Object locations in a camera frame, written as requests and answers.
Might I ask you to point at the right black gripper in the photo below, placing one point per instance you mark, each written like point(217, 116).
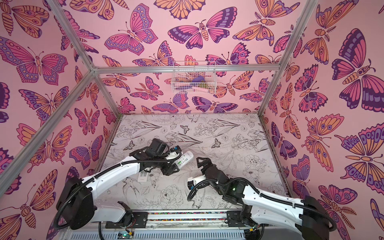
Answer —
point(207, 167)

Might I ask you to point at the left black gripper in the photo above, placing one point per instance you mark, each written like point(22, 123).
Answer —
point(169, 169)

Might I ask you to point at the white remote with display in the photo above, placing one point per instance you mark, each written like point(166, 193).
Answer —
point(184, 160)

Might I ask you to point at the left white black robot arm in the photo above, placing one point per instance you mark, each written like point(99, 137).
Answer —
point(76, 205)

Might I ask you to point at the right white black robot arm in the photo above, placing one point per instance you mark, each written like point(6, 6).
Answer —
point(260, 208)

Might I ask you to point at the purple object in basket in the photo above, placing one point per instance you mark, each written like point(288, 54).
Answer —
point(199, 79)

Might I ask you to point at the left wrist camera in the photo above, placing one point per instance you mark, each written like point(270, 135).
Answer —
point(174, 153)

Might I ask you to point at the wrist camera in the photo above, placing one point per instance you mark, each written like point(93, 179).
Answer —
point(174, 153)
point(192, 182)

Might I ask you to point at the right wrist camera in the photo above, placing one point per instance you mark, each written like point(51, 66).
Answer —
point(192, 182)

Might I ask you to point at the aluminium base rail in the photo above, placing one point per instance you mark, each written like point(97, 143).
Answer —
point(180, 225)

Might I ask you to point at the white wire basket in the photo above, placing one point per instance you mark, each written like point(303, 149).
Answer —
point(182, 75)

